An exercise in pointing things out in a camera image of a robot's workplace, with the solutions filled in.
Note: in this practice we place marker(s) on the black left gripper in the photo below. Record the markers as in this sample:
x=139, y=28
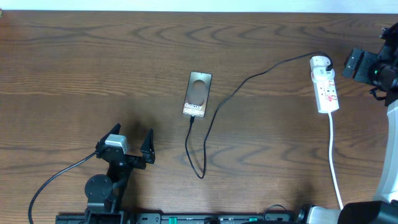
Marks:
x=147, y=153

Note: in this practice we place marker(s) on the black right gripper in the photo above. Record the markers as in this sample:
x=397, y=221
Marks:
x=361, y=73

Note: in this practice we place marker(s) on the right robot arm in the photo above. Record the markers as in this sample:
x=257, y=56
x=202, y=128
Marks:
x=383, y=207

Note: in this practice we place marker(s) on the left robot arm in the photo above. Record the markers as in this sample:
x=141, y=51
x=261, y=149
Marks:
x=105, y=191

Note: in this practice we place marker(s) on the white charger adapter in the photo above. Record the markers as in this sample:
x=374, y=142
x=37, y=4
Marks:
x=320, y=74

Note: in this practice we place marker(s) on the white power strip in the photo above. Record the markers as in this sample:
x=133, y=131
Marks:
x=325, y=92

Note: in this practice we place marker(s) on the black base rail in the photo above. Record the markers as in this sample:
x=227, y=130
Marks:
x=273, y=214

